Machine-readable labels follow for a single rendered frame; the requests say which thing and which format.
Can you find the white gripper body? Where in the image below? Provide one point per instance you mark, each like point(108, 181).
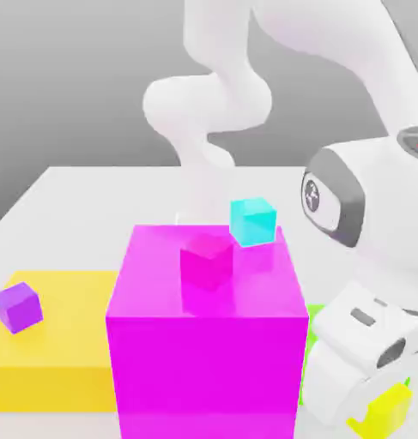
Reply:
point(332, 384)

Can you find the small yellow cube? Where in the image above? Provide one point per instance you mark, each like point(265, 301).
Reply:
point(388, 413)

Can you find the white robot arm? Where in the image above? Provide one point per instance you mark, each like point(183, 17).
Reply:
point(225, 103)

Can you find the small magenta cube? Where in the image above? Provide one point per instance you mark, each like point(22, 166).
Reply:
point(205, 262)

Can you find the small cyan cube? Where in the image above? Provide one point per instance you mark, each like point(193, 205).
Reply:
point(253, 223)

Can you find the small purple cube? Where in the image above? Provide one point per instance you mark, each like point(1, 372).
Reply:
point(19, 308)

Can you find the large green box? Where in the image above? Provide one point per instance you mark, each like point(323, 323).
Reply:
point(311, 319)

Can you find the large magenta box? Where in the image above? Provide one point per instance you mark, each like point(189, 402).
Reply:
point(208, 360)

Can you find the large yellow box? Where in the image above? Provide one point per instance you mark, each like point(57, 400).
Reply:
point(57, 343)

